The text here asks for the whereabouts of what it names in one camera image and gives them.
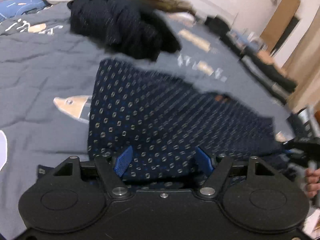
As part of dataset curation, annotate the person's right hand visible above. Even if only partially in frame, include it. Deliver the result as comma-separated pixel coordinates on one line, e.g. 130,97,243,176
304,168,320,198

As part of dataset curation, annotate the blue printed pillow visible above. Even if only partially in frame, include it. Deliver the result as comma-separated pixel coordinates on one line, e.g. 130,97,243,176
0,0,50,23

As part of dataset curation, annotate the black clothes pile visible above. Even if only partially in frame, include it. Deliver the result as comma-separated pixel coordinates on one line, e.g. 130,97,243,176
205,16,233,34

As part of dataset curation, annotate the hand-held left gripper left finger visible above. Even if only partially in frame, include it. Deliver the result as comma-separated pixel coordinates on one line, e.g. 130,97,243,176
51,145,134,201

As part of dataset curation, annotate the navy knitted garment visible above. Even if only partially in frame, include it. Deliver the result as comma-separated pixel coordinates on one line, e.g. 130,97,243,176
67,0,163,62

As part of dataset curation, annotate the navy dotted sweater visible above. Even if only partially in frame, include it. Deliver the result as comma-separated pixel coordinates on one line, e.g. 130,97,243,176
37,59,300,188

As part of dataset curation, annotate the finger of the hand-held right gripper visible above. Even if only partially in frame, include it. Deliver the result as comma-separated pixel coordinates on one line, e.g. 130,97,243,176
287,152,305,167
282,140,304,151

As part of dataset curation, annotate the black folded garment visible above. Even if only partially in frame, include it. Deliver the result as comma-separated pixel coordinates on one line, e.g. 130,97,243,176
240,55,298,93

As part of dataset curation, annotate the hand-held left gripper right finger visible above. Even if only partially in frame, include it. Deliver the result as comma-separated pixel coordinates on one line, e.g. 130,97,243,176
195,146,280,201

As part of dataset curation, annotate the beige curtain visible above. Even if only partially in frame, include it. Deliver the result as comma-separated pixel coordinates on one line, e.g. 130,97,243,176
282,25,320,113

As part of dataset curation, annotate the black panel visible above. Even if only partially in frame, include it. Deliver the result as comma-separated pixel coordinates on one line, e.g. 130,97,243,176
271,16,300,58

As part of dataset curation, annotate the grey quilted bedspread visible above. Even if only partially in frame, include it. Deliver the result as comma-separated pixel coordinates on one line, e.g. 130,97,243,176
0,0,310,238

